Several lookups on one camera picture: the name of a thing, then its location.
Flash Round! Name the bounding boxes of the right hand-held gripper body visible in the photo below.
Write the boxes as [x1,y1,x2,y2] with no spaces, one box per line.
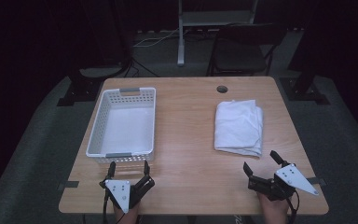
[247,162,320,202]

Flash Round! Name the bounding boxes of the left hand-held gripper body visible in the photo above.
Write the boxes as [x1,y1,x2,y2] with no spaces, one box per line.
[99,175,156,215]

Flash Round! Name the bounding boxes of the white cloth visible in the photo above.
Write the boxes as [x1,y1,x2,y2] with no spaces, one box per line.
[213,99,265,158]

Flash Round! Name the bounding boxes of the white plastic basket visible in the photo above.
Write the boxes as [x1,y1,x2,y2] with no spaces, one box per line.
[85,87,157,164]

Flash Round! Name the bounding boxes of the person's left hand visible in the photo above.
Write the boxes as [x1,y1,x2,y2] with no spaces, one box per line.
[113,201,142,224]

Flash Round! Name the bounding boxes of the person's right hand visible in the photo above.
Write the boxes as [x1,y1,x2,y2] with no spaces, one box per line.
[256,191,293,224]

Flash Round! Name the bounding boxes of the grey tape strip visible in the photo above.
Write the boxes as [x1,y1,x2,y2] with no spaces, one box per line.
[57,180,80,191]
[307,176,328,187]

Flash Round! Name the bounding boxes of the black stand base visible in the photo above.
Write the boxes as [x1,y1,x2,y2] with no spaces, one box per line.
[56,66,129,107]
[279,73,332,106]

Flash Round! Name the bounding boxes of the black folding chair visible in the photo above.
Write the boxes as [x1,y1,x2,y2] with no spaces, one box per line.
[206,23,288,77]

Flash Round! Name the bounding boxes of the grey metal stand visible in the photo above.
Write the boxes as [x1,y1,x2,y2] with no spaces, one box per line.
[176,0,259,67]

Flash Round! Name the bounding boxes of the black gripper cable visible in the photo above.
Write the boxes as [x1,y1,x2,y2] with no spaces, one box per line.
[102,189,110,224]
[287,189,300,224]

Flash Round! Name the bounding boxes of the white cable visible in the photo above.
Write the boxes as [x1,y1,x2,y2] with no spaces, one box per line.
[132,27,190,49]

